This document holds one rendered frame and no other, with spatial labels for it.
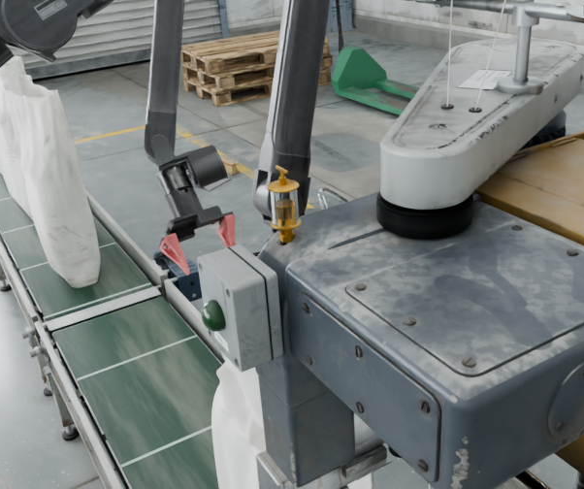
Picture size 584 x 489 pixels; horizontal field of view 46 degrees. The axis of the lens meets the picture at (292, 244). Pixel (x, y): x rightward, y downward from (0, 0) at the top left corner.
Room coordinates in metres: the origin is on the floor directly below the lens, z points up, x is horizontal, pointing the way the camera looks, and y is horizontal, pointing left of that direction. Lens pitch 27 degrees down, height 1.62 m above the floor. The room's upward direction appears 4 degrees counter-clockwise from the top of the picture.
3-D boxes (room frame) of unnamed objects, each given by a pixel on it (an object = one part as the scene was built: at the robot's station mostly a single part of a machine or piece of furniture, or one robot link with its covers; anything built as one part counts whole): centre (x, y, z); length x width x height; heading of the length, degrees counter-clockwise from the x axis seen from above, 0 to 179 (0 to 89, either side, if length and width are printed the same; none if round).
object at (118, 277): (3.04, 1.22, 0.34); 2.21 x 0.39 x 0.09; 29
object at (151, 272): (3.02, 1.21, 0.35); 2.26 x 0.48 x 0.14; 29
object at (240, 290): (0.54, 0.05, 1.29); 0.08 x 0.05 x 0.09; 29
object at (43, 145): (2.41, 0.87, 0.74); 0.47 x 0.22 x 0.72; 27
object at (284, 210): (0.58, 0.00, 1.37); 0.03 x 0.02 x 0.03; 29
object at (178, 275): (2.35, 0.47, 0.35); 0.30 x 0.15 x 0.15; 29
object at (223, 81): (6.64, 0.21, 0.22); 1.21 x 0.84 x 0.14; 119
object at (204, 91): (6.63, 0.23, 0.07); 1.20 x 0.82 x 0.14; 117
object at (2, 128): (3.07, 1.22, 0.74); 0.47 x 0.22 x 0.72; 30
